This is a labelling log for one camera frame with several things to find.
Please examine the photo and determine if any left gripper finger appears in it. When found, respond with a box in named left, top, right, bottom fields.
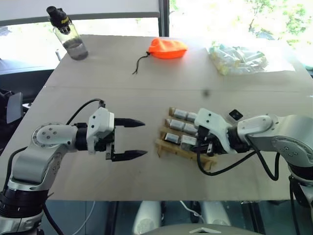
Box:
left=114, top=117, right=146, bottom=129
left=111, top=149, right=149, bottom=163

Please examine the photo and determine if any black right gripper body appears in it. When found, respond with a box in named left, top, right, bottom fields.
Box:
left=196, top=125, right=223, bottom=157

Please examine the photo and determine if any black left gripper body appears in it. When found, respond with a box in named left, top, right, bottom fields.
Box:
left=94, top=126, right=117, bottom=161

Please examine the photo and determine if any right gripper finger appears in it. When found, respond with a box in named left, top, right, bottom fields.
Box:
left=191, top=143, right=208, bottom=154

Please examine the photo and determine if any wooden battery rack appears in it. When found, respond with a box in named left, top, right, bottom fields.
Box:
left=155, top=106, right=218, bottom=173

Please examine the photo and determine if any white rounded shape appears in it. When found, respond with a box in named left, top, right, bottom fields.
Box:
left=133, top=200, right=162, bottom=235
left=200, top=200, right=232, bottom=227

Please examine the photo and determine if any clear plastic bag of parts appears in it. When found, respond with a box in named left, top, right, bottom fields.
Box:
left=207, top=43, right=269, bottom=76

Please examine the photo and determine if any clear bottle with black cap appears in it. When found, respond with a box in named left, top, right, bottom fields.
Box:
left=46, top=6, right=89, bottom=61

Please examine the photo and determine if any grey panel on black stand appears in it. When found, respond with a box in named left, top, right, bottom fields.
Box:
left=5, top=92, right=24, bottom=124

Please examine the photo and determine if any white roller blind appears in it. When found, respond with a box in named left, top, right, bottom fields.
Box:
left=0, top=0, right=160, bottom=22

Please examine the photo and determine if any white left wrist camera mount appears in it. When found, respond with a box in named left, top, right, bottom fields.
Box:
left=87, top=107, right=115, bottom=155

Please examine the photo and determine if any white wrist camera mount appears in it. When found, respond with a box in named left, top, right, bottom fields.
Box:
left=194, top=107, right=233, bottom=154
left=87, top=107, right=115, bottom=155

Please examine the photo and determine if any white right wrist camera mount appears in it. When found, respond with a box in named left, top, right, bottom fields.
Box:
left=194, top=107, right=233, bottom=154

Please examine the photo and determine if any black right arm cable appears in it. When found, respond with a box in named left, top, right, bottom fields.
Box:
left=195, top=144, right=281, bottom=182

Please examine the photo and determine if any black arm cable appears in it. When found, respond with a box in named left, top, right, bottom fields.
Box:
left=195, top=144, right=281, bottom=182
left=65, top=98, right=107, bottom=125

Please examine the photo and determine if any small black square camera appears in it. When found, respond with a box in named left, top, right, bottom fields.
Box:
left=228, top=109, right=243, bottom=121

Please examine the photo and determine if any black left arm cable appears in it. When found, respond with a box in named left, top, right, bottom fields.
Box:
left=65, top=98, right=107, bottom=125

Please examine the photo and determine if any black pouch drawstring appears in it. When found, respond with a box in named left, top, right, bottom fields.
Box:
left=132, top=51, right=151, bottom=75

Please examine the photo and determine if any white cable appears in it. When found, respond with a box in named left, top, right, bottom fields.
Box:
left=72, top=200, right=96, bottom=235
left=180, top=200, right=205, bottom=222

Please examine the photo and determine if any orange drawstring pouch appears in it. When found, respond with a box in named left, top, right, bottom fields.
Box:
left=146, top=37, right=189, bottom=60

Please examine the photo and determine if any dark window frame post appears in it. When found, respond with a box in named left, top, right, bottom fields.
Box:
left=158, top=0, right=170, bottom=38

